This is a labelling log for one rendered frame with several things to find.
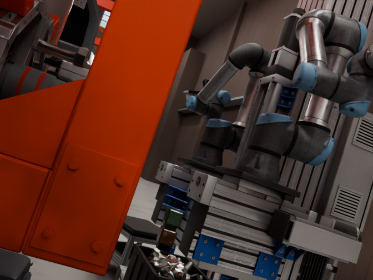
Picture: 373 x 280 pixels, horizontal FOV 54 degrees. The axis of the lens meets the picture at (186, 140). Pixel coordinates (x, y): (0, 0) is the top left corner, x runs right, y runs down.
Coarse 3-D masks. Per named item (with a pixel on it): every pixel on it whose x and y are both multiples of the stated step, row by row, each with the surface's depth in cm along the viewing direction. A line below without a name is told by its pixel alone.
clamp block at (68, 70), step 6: (60, 66) 107; (66, 66) 107; (72, 66) 107; (78, 66) 108; (60, 72) 107; (66, 72) 107; (72, 72) 107; (78, 72) 108; (84, 72) 108; (60, 78) 111; (66, 78) 107; (72, 78) 107; (78, 78) 108
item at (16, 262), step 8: (0, 256) 93; (8, 256) 95; (16, 256) 97; (24, 256) 99; (0, 264) 88; (8, 264) 90; (16, 264) 91; (24, 264) 94; (32, 264) 100; (0, 272) 85; (8, 272) 86; (16, 272) 88; (24, 272) 93
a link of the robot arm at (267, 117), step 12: (264, 120) 125; (276, 120) 123; (288, 120) 124; (264, 132) 123; (276, 132) 123; (288, 132) 123; (252, 144) 126; (264, 144) 123; (276, 144) 123; (288, 144) 123
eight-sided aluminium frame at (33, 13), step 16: (0, 16) 99; (16, 16) 102; (32, 16) 110; (48, 16) 126; (0, 32) 97; (16, 32) 100; (48, 32) 134; (0, 48) 96; (0, 64) 98; (32, 64) 144
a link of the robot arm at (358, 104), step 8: (344, 80) 100; (352, 80) 101; (360, 80) 101; (368, 80) 100; (344, 88) 100; (352, 88) 100; (360, 88) 100; (368, 88) 100; (336, 96) 101; (344, 96) 101; (352, 96) 100; (360, 96) 100; (368, 96) 100; (344, 104) 102; (352, 104) 100; (360, 104) 100; (368, 104) 101; (344, 112) 104; (352, 112) 101; (360, 112) 100
